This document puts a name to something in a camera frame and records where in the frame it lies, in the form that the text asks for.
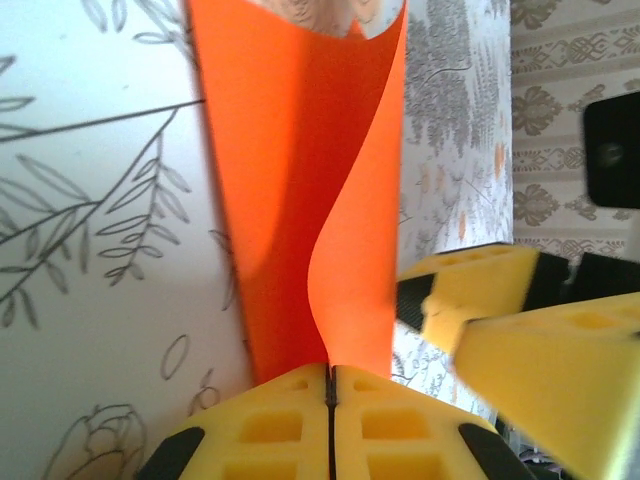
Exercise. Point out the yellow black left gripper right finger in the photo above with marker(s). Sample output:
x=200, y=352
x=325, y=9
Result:
x=395, y=435

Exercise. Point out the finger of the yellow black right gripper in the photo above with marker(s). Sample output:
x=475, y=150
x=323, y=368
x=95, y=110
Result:
x=550, y=380
x=475, y=280

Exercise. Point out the orange cloth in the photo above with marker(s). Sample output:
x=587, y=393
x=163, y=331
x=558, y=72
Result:
x=260, y=150

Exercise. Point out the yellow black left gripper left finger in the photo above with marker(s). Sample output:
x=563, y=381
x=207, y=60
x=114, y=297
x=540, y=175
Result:
x=270, y=430

